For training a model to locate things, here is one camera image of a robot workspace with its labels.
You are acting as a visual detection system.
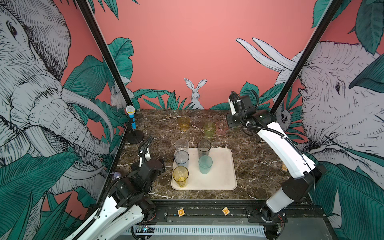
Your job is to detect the amber plastic glass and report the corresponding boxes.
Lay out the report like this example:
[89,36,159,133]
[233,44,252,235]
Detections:
[173,166,189,188]

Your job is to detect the blue grey plastic glass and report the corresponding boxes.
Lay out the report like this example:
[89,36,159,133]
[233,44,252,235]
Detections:
[174,150,190,168]

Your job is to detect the dark brown plastic glass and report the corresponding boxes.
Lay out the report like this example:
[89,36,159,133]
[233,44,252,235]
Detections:
[197,140,211,158]

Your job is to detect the clear plastic glass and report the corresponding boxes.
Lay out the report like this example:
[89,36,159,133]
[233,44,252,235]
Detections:
[175,138,189,152]

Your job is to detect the teal frosted glass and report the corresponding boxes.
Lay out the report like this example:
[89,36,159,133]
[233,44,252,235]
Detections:
[199,155,213,174]

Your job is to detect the beige square tray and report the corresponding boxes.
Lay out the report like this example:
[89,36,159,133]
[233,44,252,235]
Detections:
[171,148,237,190]

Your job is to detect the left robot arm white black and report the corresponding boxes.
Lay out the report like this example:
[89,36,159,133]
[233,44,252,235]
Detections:
[66,158,166,240]

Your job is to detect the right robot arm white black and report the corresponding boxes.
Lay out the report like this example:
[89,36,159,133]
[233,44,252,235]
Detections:
[226,92,327,223]

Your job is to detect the small purple toy figure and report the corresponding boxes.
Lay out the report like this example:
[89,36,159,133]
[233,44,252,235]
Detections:
[111,172,122,181]

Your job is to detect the pink plastic glass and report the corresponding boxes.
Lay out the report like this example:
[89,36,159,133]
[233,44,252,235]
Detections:
[216,120,228,136]

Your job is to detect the green plastic glass short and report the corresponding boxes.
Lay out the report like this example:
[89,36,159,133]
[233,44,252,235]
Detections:
[204,122,216,138]

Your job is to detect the toy microphone on stand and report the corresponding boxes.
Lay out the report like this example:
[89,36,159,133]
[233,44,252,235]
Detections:
[126,105,144,144]

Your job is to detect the wooden letter block left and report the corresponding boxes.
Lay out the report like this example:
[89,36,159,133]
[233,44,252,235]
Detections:
[178,208,185,217]

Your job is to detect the wooden letter block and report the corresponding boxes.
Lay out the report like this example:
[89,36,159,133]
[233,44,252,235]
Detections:
[222,207,230,216]
[178,208,185,217]

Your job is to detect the yellow plastic glass front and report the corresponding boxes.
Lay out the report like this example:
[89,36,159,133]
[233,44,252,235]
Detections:
[178,117,190,132]

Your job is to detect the small wooden block right edge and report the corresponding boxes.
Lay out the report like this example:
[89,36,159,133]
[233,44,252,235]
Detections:
[282,164,288,172]

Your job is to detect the wooden letter block right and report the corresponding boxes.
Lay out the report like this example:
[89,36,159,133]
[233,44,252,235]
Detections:
[222,207,230,216]

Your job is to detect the white ribbed vent strip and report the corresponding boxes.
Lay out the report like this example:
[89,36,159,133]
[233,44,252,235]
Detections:
[133,225,266,238]

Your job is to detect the black front rail base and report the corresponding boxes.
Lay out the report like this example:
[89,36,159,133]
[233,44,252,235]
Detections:
[151,199,327,224]

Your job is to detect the left black frame post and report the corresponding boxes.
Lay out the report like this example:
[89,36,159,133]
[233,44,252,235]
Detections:
[76,0,133,106]

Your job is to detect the black frame post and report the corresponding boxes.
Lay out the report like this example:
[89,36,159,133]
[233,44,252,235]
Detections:
[270,0,343,115]
[76,0,133,106]

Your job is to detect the right black frame post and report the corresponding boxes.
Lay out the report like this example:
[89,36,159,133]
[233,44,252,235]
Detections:
[270,0,343,115]

